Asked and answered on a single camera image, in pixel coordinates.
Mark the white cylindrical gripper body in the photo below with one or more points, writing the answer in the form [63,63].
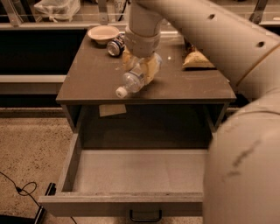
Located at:
[142,45]

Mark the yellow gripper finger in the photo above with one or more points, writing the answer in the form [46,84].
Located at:
[150,66]
[128,59]

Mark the clear plastic water bottle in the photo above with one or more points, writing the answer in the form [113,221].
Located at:
[133,81]

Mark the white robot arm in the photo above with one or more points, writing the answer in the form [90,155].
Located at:
[241,181]

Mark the grey cabinet with top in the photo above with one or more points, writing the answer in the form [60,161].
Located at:
[179,110]

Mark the open grey top drawer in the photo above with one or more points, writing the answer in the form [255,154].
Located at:
[112,182]

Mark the blue soda can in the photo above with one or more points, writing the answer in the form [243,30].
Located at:
[116,46]

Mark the white paper bowl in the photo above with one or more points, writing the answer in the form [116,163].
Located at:
[103,34]

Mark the yellow chip bag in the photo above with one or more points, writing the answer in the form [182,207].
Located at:
[194,58]

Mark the paper tag under tabletop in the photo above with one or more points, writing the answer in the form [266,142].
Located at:
[112,109]

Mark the plastic bag on shelf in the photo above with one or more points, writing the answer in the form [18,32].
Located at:
[58,10]

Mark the black drawer handle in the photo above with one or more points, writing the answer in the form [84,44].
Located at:
[142,217]

